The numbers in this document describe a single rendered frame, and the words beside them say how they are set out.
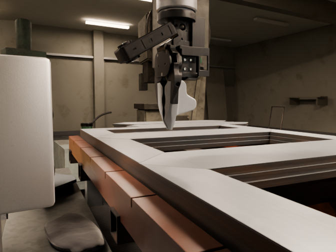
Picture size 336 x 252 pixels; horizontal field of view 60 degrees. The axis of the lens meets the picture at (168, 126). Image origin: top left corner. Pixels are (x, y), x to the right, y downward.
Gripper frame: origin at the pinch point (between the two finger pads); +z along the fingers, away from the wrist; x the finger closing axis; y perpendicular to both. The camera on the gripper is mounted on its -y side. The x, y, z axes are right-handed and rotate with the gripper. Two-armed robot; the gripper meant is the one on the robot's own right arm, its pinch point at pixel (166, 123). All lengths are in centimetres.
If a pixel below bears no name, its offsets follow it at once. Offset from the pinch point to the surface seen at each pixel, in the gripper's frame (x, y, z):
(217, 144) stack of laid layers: 34.1, 34.6, 10.6
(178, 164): -3.5, 0.8, 7.2
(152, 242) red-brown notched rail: -17.6, -9.7, 13.3
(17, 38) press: 631, -51, -136
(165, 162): -1.3, -0.8, 7.2
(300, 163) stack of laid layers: -9.0, 24.9, 8.1
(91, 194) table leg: 67, -3, 33
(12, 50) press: 617, -60, -109
